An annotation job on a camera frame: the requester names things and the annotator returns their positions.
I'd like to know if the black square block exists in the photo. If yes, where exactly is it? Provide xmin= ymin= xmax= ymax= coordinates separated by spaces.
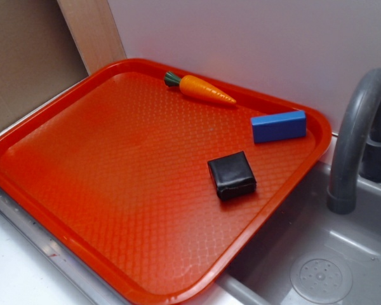
xmin=207 ymin=151 xmax=257 ymax=201

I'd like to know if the blue rectangular block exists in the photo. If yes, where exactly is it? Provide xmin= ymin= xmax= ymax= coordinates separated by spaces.
xmin=251 ymin=111 xmax=307 ymax=144

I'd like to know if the orange toy carrot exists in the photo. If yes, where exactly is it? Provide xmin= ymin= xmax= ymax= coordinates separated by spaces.
xmin=164 ymin=71 xmax=236 ymax=105

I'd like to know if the red plastic tray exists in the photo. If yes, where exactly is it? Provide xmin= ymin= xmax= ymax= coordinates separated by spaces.
xmin=0 ymin=59 xmax=331 ymax=304

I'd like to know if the grey toy sink basin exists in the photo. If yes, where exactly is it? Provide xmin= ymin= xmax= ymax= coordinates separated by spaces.
xmin=218 ymin=133 xmax=381 ymax=305

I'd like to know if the wooden board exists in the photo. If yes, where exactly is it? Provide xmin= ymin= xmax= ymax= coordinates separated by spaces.
xmin=58 ymin=0 xmax=126 ymax=74

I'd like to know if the grey toy faucet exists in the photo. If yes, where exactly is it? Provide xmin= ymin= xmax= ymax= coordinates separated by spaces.
xmin=327 ymin=68 xmax=381 ymax=214

